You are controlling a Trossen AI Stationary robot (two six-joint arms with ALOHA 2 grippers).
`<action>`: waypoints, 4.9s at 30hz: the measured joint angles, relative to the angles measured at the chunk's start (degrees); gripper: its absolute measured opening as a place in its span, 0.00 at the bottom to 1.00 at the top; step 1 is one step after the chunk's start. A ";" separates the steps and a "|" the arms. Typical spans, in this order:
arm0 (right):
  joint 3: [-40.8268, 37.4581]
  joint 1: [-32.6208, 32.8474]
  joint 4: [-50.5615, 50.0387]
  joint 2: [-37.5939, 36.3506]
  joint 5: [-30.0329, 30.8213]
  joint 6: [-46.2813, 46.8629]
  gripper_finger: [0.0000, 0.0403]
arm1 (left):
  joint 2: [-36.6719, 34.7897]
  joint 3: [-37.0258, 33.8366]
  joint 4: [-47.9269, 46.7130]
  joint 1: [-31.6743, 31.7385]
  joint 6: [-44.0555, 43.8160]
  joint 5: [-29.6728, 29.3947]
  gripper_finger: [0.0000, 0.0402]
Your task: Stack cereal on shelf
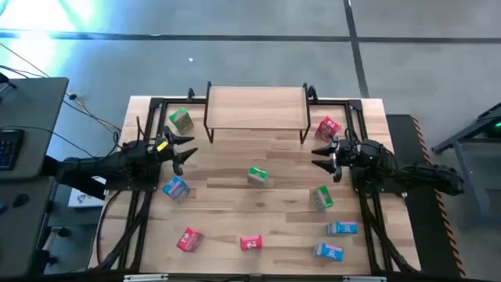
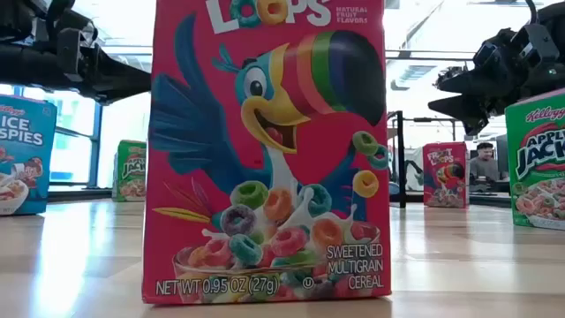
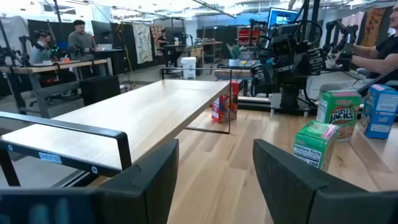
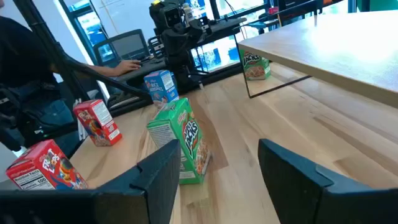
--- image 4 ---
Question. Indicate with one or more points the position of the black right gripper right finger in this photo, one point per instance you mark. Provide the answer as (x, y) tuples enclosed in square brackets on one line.
[(311, 202)]

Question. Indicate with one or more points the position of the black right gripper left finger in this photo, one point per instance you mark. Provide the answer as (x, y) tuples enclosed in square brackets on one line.
[(124, 202)]

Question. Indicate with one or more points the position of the blue Rice Krispies cereal box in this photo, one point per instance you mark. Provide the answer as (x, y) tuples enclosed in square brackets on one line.
[(161, 88)]

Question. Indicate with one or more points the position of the green Apple Jacks cereal box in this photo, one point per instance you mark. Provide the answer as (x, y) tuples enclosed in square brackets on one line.
[(255, 67), (183, 130)]

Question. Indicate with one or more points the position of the red Froot Loops cereal box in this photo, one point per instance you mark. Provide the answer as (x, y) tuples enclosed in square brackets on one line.
[(46, 168), (98, 124)]

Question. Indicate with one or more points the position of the person's forearm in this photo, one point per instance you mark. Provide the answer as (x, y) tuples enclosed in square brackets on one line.
[(102, 71)]

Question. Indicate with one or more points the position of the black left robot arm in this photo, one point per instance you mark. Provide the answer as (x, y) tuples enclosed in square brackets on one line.
[(178, 62)]

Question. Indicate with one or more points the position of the white bottle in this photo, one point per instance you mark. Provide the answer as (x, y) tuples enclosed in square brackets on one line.
[(188, 14)]

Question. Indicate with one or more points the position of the dark operator desk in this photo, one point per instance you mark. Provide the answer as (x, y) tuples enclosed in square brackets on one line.
[(149, 68)]

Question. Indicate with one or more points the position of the person's hand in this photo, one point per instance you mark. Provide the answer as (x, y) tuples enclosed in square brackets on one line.
[(129, 67)]

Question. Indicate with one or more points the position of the computer monitor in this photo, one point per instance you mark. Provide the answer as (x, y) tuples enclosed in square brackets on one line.
[(102, 46)]

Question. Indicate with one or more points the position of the person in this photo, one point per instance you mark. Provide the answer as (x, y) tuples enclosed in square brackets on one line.
[(18, 53)]

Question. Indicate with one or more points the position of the black aluminium rig frame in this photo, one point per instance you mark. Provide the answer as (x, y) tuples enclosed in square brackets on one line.
[(51, 46)]

